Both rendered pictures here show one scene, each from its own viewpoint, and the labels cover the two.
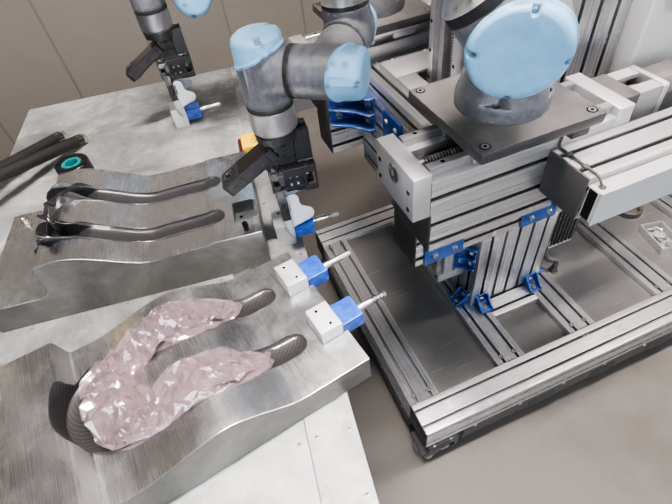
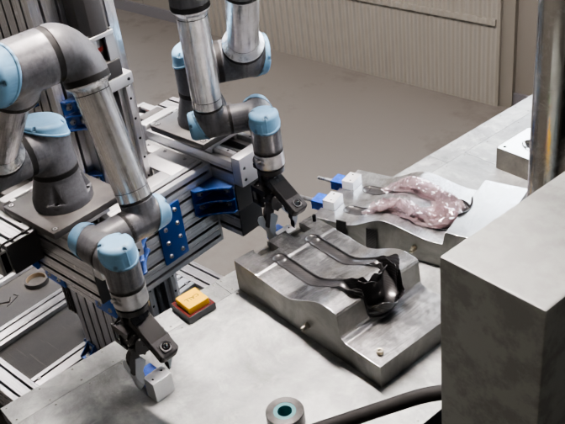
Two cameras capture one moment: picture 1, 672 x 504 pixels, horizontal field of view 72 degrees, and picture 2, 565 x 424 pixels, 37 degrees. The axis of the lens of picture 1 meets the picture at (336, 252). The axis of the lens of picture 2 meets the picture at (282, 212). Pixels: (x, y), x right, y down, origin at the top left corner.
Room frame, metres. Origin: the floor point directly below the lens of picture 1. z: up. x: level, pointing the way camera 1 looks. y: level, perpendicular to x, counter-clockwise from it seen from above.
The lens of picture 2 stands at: (1.53, 1.72, 2.13)
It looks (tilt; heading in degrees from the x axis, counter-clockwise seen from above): 33 degrees down; 242
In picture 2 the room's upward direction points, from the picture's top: 8 degrees counter-clockwise
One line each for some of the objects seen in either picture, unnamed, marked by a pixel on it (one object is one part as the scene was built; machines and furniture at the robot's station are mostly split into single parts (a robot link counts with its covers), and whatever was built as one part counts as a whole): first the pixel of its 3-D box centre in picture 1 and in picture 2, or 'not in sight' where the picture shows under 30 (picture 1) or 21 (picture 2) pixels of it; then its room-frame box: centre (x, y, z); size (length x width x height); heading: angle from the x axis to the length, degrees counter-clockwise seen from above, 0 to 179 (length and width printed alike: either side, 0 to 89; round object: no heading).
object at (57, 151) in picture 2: not in sight; (44, 142); (1.14, -0.17, 1.20); 0.13 x 0.12 x 0.14; 11
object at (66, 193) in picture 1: (126, 208); (339, 263); (0.68, 0.37, 0.92); 0.35 x 0.16 x 0.09; 98
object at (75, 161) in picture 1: (74, 168); (285, 416); (0.99, 0.61, 0.82); 0.08 x 0.08 x 0.04
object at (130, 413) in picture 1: (167, 360); (415, 198); (0.35, 0.26, 0.90); 0.26 x 0.18 x 0.08; 115
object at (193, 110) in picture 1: (196, 109); (146, 373); (1.18, 0.32, 0.83); 0.13 x 0.05 x 0.05; 103
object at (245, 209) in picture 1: (247, 216); (298, 235); (0.66, 0.16, 0.87); 0.05 x 0.05 x 0.04; 8
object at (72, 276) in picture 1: (129, 225); (342, 284); (0.69, 0.39, 0.87); 0.50 x 0.26 x 0.14; 98
